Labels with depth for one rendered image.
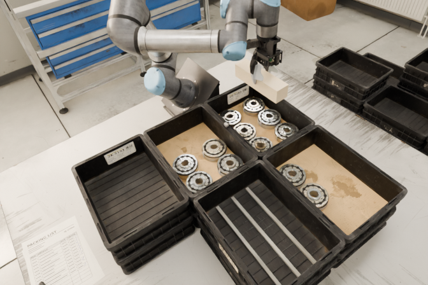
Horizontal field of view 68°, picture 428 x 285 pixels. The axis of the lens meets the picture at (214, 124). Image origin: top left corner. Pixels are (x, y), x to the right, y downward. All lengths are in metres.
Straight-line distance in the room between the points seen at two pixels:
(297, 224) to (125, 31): 0.87
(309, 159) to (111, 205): 0.79
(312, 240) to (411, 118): 1.42
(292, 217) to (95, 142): 1.04
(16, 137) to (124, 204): 2.02
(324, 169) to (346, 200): 0.15
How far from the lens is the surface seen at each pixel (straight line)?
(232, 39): 1.03
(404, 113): 2.41
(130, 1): 1.19
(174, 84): 1.52
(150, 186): 1.29
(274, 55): 1.17
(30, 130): 3.17
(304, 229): 1.17
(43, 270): 1.42
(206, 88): 1.56
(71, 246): 1.42
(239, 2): 1.10
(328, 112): 1.76
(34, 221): 1.56
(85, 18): 2.91
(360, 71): 2.48
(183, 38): 1.07
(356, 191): 1.30
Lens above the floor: 1.85
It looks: 44 degrees down
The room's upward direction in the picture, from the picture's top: 5 degrees counter-clockwise
